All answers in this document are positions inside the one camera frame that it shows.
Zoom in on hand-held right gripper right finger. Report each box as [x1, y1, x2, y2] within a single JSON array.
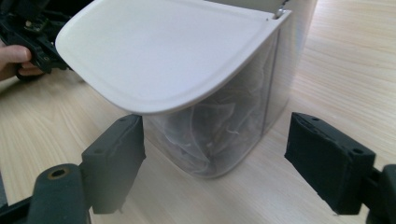
[[284, 112, 377, 217]]

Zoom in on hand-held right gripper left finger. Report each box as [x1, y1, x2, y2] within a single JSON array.
[[81, 114, 147, 215]]

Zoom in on white lidded storage container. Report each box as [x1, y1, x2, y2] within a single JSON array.
[[55, 0, 318, 179]]

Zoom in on pile of translucent sachets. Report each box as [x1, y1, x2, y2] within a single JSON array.
[[146, 40, 276, 176]]

